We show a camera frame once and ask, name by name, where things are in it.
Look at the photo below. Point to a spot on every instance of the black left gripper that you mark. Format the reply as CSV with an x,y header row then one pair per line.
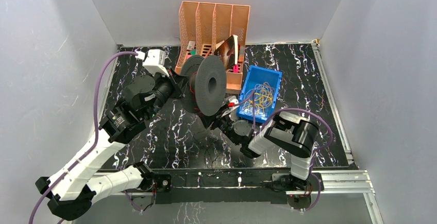
x,y
175,82

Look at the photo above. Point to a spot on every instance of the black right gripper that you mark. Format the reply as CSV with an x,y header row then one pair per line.
x,y
219,118

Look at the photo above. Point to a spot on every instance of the grey filament spool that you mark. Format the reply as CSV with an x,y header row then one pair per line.
x,y
209,86

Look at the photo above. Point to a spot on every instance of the blue plastic bin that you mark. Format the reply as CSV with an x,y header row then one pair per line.
x,y
259,94

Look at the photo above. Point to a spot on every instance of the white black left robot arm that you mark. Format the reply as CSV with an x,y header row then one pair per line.
x,y
74,188

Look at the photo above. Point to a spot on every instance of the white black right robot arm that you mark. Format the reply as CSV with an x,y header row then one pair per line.
x,y
291,132

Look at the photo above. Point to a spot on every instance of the pink marker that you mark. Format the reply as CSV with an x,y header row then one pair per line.
x,y
235,68

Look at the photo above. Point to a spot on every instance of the dark book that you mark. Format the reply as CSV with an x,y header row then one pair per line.
x,y
228,52

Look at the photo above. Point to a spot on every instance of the pink desk organizer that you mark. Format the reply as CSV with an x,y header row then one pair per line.
x,y
204,26

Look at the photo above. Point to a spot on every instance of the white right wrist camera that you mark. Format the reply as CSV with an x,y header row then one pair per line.
x,y
231,105

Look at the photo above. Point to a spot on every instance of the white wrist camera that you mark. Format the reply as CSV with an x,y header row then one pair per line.
x,y
231,105
154,62

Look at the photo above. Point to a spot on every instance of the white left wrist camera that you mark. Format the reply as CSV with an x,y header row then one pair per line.
x,y
154,62

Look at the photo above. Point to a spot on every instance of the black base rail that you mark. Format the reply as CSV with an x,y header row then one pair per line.
x,y
273,185

